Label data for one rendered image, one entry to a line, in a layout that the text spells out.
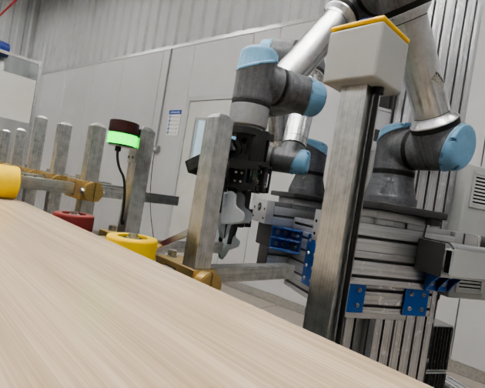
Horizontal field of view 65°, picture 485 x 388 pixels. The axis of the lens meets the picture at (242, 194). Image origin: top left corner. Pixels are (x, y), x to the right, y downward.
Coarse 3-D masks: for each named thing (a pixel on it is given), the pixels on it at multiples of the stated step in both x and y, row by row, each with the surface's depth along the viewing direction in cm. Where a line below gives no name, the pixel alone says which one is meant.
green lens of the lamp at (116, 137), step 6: (108, 132) 78; (114, 132) 77; (120, 132) 77; (108, 138) 78; (114, 138) 77; (120, 138) 77; (126, 138) 78; (132, 138) 79; (126, 144) 78; (132, 144) 79
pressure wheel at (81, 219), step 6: (60, 216) 75; (66, 216) 75; (72, 216) 75; (78, 216) 76; (84, 216) 77; (90, 216) 78; (72, 222) 75; (78, 222) 76; (84, 222) 77; (90, 222) 78; (84, 228) 77; (90, 228) 78
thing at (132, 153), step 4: (124, 120) 78; (124, 132) 77; (128, 132) 78; (112, 144) 78; (116, 144) 78; (120, 144) 77; (116, 148) 79; (120, 148) 79; (124, 148) 82; (128, 148) 80; (132, 148) 80; (116, 152) 79; (132, 152) 82; (136, 152) 81; (116, 156) 80; (128, 156) 82; (132, 156) 81; (136, 156) 81; (116, 160) 80; (128, 160) 83; (132, 160) 81; (120, 168) 80; (120, 172) 80; (124, 176) 81; (124, 180) 81; (124, 184) 81; (124, 188) 81; (124, 192) 81; (124, 196) 81; (124, 200) 81; (124, 204) 81; (124, 208) 81; (120, 220) 81
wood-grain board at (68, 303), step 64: (0, 256) 38; (64, 256) 43; (128, 256) 48; (0, 320) 24; (64, 320) 25; (128, 320) 27; (192, 320) 29; (256, 320) 32; (0, 384) 17; (64, 384) 18; (128, 384) 19; (192, 384) 20; (256, 384) 21; (320, 384) 22; (384, 384) 23
